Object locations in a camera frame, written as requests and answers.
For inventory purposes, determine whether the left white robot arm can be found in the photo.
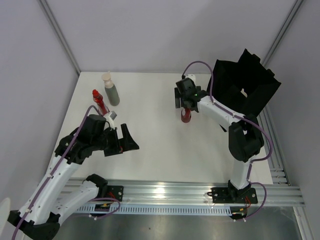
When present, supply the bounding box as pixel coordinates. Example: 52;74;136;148
7;113;140;240

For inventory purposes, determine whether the small red bottle left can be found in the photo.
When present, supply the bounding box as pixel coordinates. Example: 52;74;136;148
92;89;109;116

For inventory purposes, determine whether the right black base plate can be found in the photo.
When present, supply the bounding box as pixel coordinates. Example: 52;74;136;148
206;187;258;204

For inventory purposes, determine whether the aluminium mounting rail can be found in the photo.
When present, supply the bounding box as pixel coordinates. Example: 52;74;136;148
57;176;306;207

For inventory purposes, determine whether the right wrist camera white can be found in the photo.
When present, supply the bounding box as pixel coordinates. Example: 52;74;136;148
185;74;196;82

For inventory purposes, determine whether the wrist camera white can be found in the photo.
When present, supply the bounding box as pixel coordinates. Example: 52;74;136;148
185;74;196;82
103;111;117;130

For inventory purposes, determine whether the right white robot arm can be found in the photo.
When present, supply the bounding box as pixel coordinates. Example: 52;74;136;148
174;77;264;203

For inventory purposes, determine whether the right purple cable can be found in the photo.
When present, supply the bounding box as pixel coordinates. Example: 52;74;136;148
181;61;273;221

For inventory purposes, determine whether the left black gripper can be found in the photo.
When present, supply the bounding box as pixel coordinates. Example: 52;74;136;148
92;123;139;157

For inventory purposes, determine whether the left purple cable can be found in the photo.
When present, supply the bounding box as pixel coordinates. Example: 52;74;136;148
11;104;121;238

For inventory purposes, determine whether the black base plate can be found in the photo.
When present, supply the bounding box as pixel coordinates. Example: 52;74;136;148
106;185;124;202
206;187;258;204

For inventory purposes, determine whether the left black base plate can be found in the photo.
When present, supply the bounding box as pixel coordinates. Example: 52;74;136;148
106;185;124;202

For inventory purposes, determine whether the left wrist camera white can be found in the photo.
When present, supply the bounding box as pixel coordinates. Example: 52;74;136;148
103;111;117;130

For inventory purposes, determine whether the slotted cable duct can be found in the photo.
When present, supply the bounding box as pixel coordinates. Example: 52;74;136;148
75;203;232;216

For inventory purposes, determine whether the black canvas bag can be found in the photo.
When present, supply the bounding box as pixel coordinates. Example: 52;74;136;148
207;49;281;124

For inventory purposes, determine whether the purple cable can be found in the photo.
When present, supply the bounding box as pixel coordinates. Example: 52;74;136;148
181;61;273;221
11;104;121;238

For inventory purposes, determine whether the grey bottle beige pump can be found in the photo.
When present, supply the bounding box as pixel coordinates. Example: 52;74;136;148
101;71;120;107

